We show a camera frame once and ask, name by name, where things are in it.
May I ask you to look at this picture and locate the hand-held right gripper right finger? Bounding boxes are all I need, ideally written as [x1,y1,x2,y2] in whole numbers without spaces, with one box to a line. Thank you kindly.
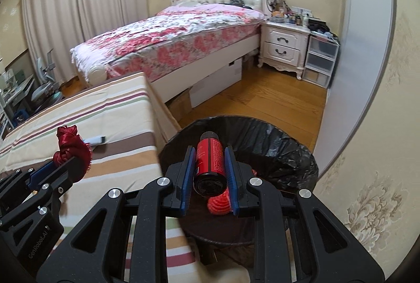
[224,145,384,283]

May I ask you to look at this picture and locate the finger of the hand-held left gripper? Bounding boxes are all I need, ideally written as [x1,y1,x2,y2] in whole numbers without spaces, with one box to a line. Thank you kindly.
[0,161,56,205]
[31,154,92,215]

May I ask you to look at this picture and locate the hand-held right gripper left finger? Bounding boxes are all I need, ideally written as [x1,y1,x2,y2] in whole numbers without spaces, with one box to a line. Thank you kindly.
[39,145,197,283]

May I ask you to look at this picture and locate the dark red cloth flower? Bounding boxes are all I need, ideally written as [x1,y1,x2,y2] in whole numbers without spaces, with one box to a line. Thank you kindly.
[52,125,93,174]

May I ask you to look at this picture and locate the red bottle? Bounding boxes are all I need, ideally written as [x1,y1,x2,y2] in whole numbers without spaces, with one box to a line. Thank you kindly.
[193,131,228,196]

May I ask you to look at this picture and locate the white toothpaste tube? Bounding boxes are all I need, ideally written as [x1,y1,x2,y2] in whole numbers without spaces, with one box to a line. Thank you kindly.
[81,135,106,146]

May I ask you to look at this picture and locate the trash bin with black bag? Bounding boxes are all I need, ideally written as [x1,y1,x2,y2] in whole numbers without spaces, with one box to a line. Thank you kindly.
[158,115,319,270]

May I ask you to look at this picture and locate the striped cloth table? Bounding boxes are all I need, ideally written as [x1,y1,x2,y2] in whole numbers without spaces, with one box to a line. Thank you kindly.
[0,72,197,283]

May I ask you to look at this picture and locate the brown cardboard box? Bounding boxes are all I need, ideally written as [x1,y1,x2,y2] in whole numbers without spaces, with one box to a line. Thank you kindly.
[167,88,192,121]

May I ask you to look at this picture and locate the grey desk chair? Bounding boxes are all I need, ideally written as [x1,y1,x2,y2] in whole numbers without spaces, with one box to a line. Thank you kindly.
[31,49,63,106]

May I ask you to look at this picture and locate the white storage box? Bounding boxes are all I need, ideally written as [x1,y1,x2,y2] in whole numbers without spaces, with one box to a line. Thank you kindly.
[190,58,243,108]

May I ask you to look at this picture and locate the floral quilt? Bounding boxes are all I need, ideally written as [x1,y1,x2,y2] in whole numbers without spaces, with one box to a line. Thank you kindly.
[70,4,268,80]

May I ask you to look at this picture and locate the white nightstand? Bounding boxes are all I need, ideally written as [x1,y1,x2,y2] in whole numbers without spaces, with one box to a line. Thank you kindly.
[258,21,311,80]

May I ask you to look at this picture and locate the plastic drawer unit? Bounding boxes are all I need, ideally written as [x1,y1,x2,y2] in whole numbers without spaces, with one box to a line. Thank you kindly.
[302,34,339,88]

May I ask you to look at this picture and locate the beige curtain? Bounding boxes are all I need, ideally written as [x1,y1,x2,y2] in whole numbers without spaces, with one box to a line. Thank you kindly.
[20,0,151,87]

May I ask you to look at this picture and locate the group of small bottles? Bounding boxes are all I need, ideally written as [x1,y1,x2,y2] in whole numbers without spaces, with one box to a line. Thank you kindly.
[271,3,311,28]

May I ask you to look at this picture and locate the dark clothes pile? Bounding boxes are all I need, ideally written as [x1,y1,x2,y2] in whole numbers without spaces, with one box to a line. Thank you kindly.
[308,19,338,41]

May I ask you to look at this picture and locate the white wardrobe door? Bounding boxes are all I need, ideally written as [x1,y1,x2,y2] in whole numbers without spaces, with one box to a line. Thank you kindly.
[313,0,394,179]

